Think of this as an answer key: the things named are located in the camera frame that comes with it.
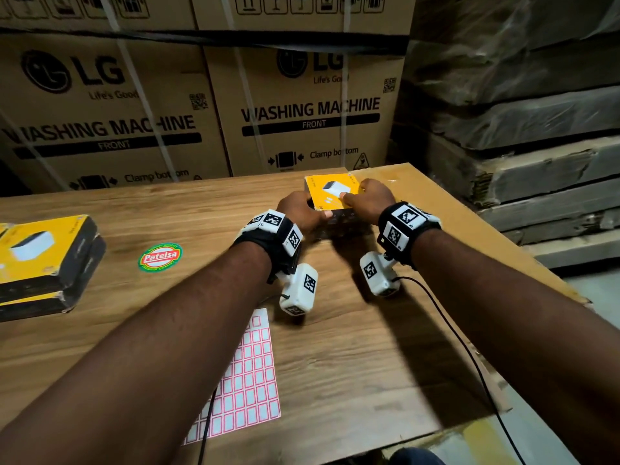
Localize person's right hand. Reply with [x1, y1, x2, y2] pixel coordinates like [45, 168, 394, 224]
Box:
[338, 178, 397, 226]

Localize person's right leg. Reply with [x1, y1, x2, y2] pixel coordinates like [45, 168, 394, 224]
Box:
[389, 448, 446, 465]

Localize sheet of red-bordered labels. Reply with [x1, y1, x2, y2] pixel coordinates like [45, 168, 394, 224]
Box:
[183, 308, 282, 446]

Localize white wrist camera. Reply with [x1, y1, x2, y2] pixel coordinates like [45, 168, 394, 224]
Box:
[359, 251, 402, 298]
[278, 262, 320, 317]

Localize person's left forearm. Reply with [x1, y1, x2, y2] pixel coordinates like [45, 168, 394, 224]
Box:
[0, 242, 273, 465]

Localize stack of large printed cartons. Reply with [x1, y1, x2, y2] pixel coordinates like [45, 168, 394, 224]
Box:
[0, 0, 417, 194]

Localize black wristband with marker tags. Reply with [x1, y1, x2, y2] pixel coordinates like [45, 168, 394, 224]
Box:
[377, 201, 442, 268]
[232, 209, 305, 285]

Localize round green red sticker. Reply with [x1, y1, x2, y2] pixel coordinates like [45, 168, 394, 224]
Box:
[138, 242, 183, 273]

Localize person's right forearm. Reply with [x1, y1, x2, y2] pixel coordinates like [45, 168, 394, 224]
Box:
[411, 229, 620, 465]

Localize plastic wrapped cardboard stack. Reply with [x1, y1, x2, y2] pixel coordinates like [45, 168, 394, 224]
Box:
[387, 0, 620, 269]

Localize group of yellow boxes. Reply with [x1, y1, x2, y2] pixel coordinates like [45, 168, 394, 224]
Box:
[0, 214, 107, 324]

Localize person's left hand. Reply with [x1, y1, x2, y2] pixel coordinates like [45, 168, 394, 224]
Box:
[276, 190, 334, 234]

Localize black stretch wrap band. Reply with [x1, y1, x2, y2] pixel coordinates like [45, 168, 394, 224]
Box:
[0, 26, 410, 57]

